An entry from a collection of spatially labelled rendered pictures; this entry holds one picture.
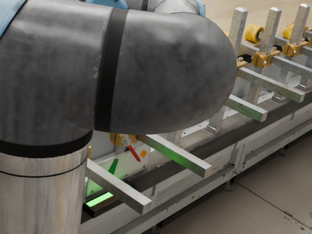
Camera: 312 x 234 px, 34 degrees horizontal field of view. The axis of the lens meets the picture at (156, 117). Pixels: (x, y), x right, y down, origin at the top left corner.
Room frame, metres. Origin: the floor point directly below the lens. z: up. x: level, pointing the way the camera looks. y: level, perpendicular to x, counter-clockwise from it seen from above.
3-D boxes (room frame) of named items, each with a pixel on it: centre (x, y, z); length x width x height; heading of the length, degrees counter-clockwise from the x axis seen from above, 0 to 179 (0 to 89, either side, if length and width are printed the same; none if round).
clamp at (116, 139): (1.33, 0.07, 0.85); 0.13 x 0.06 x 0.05; 143
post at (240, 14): (1.71, -0.22, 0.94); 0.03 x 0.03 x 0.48; 53
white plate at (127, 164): (1.28, 0.08, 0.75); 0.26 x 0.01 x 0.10; 143
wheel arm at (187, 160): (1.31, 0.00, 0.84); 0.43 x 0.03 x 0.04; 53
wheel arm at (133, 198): (1.11, 0.16, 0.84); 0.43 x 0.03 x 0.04; 53
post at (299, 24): (2.11, -0.53, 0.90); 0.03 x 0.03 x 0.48; 53
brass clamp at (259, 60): (1.93, -0.39, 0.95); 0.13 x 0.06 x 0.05; 143
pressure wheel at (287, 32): (2.43, -0.58, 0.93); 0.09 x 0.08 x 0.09; 53
